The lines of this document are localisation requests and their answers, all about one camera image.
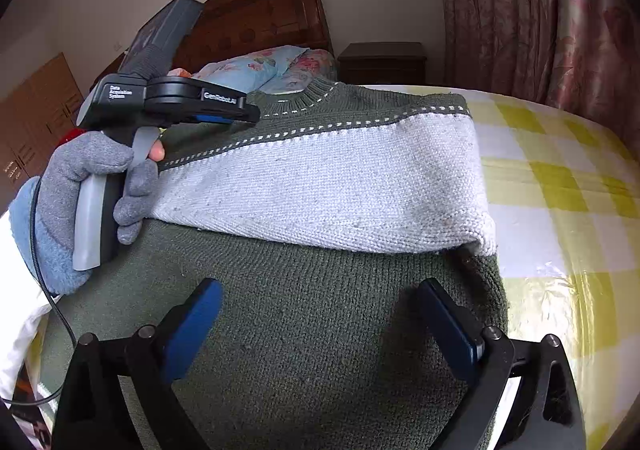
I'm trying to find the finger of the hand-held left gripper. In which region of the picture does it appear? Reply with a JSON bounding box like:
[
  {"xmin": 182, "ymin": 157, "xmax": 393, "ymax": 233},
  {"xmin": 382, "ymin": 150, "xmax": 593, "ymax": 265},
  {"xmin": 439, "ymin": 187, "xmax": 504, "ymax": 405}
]
[{"xmin": 194, "ymin": 104, "xmax": 262, "ymax": 127}]

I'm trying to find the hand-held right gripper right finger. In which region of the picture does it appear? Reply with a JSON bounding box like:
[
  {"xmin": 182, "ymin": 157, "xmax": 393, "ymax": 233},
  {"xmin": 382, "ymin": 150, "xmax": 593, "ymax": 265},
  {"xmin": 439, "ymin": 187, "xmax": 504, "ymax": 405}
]
[{"xmin": 417, "ymin": 278, "xmax": 587, "ymax": 450}]

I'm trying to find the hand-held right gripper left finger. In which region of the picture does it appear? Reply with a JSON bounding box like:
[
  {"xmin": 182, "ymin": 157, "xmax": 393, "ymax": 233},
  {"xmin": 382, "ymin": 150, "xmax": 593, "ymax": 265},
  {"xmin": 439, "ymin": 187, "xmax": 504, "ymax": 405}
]
[{"xmin": 52, "ymin": 278, "xmax": 224, "ymax": 450}]

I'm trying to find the green and white knit sweater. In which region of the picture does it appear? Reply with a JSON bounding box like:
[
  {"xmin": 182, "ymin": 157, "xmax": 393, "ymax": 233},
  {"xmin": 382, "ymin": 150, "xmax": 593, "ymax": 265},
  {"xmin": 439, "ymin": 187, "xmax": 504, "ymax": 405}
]
[{"xmin": 37, "ymin": 78, "xmax": 510, "ymax": 450}]

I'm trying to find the person's left forearm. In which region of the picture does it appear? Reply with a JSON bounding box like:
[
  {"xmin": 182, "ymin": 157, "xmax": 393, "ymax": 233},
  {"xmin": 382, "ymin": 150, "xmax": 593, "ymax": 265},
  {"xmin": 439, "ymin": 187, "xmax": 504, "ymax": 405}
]
[{"xmin": 9, "ymin": 177, "xmax": 96, "ymax": 295}]

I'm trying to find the person's left hand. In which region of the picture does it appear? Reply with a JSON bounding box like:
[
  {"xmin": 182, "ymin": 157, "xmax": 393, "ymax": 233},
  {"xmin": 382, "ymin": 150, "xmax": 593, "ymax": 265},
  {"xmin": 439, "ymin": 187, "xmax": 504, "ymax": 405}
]
[{"xmin": 39, "ymin": 130, "xmax": 167, "ymax": 247}]

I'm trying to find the blue floral pillow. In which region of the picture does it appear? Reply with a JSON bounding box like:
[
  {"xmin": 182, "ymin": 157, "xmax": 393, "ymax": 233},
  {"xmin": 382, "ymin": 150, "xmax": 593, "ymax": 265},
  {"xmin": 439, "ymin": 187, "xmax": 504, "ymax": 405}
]
[{"xmin": 191, "ymin": 44, "xmax": 309, "ymax": 93}]

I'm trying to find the pink floral pillow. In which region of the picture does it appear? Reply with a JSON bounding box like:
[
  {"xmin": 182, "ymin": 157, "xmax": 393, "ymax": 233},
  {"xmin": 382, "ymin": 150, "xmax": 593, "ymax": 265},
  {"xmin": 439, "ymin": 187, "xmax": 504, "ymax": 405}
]
[{"xmin": 260, "ymin": 48, "xmax": 338, "ymax": 96}]

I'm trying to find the carved wooden headboard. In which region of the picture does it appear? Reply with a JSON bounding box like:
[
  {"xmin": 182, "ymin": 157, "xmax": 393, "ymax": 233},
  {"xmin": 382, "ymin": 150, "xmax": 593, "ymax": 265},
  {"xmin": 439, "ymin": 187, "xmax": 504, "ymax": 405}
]
[{"xmin": 102, "ymin": 0, "xmax": 335, "ymax": 75}]

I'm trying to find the brown wooden wardrobe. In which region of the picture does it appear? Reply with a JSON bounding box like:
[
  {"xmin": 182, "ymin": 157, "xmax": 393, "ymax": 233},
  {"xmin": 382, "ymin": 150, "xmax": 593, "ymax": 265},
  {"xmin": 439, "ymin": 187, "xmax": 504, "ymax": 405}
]
[{"xmin": 0, "ymin": 52, "xmax": 85, "ymax": 213}]

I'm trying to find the bed with yellow checked sheet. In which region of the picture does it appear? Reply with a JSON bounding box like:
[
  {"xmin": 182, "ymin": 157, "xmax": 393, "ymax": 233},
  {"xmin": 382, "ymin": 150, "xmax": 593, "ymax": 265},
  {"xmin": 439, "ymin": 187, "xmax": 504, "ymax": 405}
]
[{"xmin": 0, "ymin": 84, "xmax": 640, "ymax": 450}]

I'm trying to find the dark wooden nightstand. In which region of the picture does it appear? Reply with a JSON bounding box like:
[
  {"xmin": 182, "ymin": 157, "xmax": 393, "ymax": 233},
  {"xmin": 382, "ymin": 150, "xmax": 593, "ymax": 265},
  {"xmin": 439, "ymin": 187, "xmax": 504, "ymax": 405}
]
[{"xmin": 337, "ymin": 42, "xmax": 429, "ymax": 86}]

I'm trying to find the pink floral curtain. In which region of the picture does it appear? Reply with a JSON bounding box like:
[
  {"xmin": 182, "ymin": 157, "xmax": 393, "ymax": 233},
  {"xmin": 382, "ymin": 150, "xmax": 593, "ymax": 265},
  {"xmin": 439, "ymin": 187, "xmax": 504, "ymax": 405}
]
[{"xmin": 429, "ymin": 0, "xmax": 640, "ymax": 165}]

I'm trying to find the black cable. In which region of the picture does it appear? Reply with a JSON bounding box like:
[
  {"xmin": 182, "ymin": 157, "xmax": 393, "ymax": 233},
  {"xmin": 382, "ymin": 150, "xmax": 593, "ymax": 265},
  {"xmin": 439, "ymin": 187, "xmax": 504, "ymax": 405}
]
[{"xmin": 0, "ymin": 177, "xmax": 79, "ymax": 406}]

